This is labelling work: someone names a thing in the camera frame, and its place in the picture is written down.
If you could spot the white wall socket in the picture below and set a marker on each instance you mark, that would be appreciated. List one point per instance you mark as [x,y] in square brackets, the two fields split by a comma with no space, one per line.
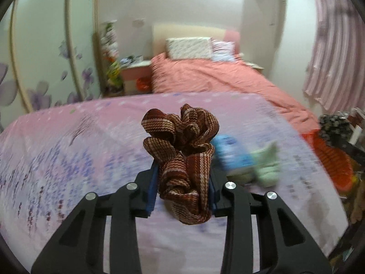
[139,22]

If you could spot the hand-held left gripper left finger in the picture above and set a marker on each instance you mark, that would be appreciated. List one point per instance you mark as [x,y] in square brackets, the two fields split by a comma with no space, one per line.
[152,188]

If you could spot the green sock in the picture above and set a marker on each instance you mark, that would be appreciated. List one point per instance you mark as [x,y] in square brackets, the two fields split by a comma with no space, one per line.
[266,168]

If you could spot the orange plastic laundry basket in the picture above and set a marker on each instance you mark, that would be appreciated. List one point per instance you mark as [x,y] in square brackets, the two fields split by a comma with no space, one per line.
[333,159]

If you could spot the orange duvet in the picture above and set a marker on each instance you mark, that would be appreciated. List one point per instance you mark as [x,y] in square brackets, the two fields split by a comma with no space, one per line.
[214,77]

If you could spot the pink striped curtain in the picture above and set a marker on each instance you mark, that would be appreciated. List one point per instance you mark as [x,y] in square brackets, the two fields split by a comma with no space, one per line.
[333,51]

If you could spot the small orange object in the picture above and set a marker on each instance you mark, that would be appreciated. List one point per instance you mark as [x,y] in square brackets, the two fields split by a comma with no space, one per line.
[143,84]

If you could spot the pink striped pillow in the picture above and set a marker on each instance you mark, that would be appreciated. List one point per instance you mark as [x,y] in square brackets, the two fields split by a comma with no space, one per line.
[223,51]

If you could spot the wardrobe with flower doors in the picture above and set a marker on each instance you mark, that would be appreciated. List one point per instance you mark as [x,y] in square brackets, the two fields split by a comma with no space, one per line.
[42,48]

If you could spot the black dotted cloth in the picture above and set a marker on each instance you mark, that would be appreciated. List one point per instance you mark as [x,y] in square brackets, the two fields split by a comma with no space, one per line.
[333,128]

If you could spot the pink and white nightstand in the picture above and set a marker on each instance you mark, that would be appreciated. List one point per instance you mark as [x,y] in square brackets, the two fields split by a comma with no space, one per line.
[132,74]

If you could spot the cream and pink headboard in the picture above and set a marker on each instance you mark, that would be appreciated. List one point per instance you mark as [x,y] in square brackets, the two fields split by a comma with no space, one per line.
[185,31]

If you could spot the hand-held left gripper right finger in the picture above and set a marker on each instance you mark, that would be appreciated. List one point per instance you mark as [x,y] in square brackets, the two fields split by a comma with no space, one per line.
[214,197]

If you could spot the plush toy column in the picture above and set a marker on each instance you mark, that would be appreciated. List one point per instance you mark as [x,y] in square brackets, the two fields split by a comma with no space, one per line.
[109,48]

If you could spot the small cream nightstand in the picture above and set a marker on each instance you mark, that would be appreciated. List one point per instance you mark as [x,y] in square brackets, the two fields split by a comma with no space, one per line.
[255,67]

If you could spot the white floral pillow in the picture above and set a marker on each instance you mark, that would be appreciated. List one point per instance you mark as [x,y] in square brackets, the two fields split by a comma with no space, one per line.
[188,48]

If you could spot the brown striped scarf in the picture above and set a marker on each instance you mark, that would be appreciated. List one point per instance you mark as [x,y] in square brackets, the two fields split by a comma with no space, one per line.
[182,148]

